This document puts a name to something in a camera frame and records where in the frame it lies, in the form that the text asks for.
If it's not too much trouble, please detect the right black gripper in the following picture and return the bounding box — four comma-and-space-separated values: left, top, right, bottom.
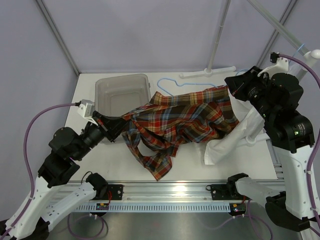
226, 66, 278, 122

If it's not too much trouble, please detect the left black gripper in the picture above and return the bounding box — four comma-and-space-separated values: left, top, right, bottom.
72, 110, 130, 161

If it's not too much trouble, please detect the red plaid shirt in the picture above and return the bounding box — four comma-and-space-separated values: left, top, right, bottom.
121, 85, 239, 181

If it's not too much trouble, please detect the light blue wire hanger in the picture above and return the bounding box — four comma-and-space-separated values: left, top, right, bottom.
156, 68, 251, 97

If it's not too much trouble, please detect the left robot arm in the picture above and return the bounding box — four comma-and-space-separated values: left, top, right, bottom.
0, 111, 128, 240

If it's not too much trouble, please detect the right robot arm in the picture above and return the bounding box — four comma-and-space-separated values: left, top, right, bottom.
225, 67, 320, 232

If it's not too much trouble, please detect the white shirt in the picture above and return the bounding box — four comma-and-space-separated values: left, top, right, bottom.
201, 98, 269, 165

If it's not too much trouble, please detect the grey translucent plastic bin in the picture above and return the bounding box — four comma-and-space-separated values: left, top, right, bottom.
94, 73, 151, 117

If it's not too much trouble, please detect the white clothes rack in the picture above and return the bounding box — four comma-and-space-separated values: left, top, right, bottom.
179, 0, 320, 148

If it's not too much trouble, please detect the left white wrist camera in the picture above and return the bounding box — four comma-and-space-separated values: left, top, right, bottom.
75, 99, 98, 126

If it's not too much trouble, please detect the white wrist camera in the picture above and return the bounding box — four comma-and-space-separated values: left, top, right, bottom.
75, 99, 98, 126
257, 52, 289, 78

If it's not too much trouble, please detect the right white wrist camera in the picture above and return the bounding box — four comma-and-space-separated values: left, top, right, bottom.
257, 52, 289, 78

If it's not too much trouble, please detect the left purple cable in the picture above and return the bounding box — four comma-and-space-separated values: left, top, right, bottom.
0, 101, 111, 238

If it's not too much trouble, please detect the purple cable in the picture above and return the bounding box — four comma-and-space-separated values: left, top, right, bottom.
199, 54, 320, 238
0, 101, 111, 238

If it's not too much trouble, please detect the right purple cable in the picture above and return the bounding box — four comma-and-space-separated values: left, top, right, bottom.
199, 54, 320, 238

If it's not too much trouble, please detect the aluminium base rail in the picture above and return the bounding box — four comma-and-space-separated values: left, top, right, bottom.
59, 179, 286, 204

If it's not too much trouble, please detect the right aluminium frame post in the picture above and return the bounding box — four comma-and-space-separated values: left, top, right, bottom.
256, 0, 299, 67

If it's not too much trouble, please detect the aluminium frame post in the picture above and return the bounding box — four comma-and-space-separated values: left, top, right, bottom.
256, 0, 299, 67
34, 0, 81, 77

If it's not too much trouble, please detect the white slotted cable duct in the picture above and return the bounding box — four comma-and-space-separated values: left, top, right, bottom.
74, 202, 231, 213

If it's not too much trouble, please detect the left aluminium frame post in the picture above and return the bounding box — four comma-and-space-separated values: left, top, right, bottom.
34, 0, 81, 77

